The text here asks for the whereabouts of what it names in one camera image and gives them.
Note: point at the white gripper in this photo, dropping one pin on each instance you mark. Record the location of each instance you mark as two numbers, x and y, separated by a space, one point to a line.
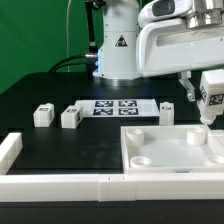
178 36

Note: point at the white square table top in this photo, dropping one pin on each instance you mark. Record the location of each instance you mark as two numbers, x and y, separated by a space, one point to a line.
172 149

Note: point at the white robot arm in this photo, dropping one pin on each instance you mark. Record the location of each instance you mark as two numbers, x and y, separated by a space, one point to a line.
116 58

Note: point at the white sheet with markers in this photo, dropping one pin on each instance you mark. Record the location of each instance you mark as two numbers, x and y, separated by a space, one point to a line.
119 108

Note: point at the white U-shaped fence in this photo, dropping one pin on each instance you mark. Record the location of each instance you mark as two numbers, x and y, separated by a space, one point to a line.
101 187

